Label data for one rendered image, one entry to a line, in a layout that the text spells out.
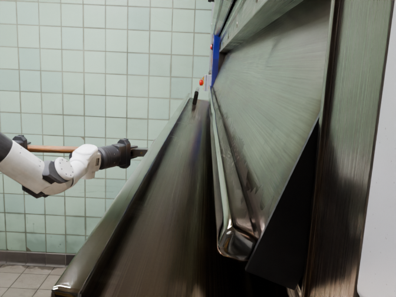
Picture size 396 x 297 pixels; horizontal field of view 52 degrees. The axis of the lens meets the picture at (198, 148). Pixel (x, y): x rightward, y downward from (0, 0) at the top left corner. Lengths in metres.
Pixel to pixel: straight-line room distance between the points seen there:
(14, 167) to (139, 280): 0.95
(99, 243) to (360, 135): 0.21
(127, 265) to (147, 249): 0.03
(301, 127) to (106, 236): 0.17
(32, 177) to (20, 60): 2.00
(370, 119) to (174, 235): 0.27
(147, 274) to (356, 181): 0.20
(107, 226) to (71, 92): 2.74
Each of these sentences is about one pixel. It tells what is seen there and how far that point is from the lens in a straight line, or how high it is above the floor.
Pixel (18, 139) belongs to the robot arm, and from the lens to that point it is 1.81.
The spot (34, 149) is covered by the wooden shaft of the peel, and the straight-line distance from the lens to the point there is 1.83.
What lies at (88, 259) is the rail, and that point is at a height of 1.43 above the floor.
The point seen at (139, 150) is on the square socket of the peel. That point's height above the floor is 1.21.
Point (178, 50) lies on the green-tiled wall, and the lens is 2.92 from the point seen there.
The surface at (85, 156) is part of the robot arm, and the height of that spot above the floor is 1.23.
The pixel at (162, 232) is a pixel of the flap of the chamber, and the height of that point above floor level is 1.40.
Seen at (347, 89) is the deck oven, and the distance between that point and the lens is 0.19.
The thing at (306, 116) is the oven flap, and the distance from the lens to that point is 0.25.
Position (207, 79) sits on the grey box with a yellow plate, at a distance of 2.56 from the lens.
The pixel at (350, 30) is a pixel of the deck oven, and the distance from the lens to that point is 0.20.
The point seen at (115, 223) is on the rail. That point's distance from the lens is 0.35.
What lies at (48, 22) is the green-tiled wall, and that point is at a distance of 3.12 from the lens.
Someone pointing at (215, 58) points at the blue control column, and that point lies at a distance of 2.08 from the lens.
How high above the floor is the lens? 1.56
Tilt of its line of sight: 11 degrees down
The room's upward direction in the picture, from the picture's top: 3 degrees clockwise
